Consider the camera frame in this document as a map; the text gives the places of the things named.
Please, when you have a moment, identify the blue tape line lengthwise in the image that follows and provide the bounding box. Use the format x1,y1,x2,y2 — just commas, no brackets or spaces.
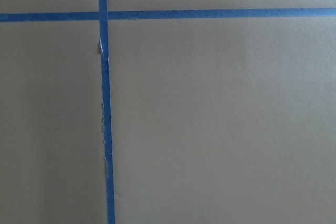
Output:
99,0,116,223

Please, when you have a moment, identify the blue tape line crosswise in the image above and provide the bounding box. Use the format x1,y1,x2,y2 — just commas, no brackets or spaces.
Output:
1,8,335,23

